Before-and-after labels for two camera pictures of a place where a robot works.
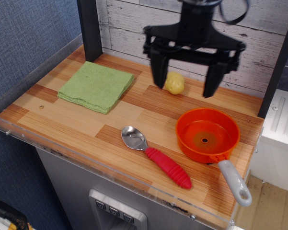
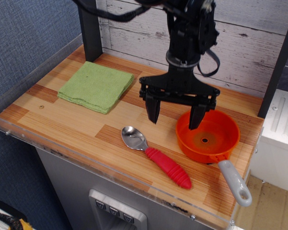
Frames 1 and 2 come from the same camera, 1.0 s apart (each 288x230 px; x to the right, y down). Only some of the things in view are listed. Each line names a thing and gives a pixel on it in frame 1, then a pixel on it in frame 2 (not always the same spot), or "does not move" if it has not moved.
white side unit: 274,160 does not move
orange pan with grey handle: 210,135 does not move
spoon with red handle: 134,139 does not move
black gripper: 194,37 -> 178,85
